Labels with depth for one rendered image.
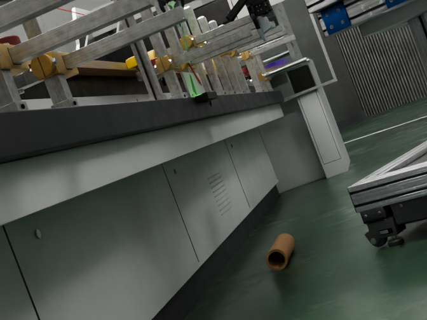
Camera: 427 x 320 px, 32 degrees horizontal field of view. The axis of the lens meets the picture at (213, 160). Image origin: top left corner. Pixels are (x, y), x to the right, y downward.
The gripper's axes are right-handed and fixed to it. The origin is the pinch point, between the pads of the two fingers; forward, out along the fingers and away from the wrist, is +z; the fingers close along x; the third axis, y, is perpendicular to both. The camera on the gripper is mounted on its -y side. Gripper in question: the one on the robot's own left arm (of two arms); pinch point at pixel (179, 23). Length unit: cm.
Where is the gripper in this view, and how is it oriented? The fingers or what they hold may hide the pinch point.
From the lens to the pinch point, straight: 270.0
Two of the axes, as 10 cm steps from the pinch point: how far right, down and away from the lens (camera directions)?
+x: 9.3, -3.5, 1.3
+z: 3.5, 9.4, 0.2
